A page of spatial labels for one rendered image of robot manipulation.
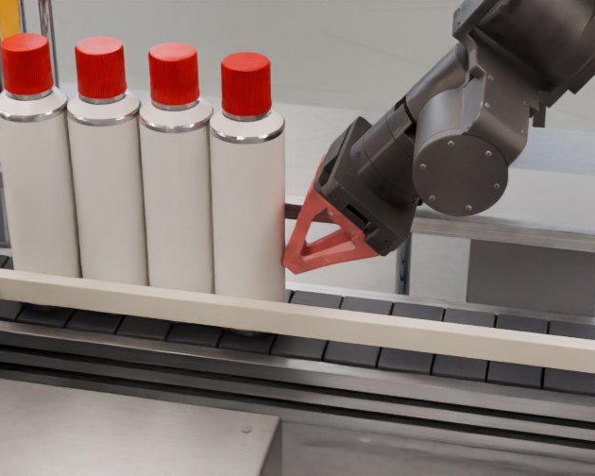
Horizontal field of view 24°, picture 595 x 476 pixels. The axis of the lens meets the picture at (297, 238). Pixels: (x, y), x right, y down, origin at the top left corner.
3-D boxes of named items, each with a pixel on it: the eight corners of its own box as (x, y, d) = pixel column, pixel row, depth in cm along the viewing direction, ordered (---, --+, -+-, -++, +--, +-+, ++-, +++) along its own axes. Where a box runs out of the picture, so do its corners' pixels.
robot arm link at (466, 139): (614, 28, 87) (511, -52, 85) (628, 116, 78) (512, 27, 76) (490, 153, 93) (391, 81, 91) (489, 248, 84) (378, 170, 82)
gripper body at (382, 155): (314, 196, 89) (389, 123, 86) (342, 129, 98) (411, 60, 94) (388, 259, 90) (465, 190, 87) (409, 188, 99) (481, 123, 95)
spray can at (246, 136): (210, 334, 99) (199, 74, 89) (222, 296, 104) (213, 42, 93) (280, 340, 99) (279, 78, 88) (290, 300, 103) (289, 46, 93)
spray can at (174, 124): (139, 317, 101) (121, 60, 91) (166, 281, 106) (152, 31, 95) (205, 330, 100) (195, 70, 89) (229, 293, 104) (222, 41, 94)
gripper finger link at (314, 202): (244, 253, 95) (331, 168, 90) (267, 205, 101) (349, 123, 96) (317, 314, 96) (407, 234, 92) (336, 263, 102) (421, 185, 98)
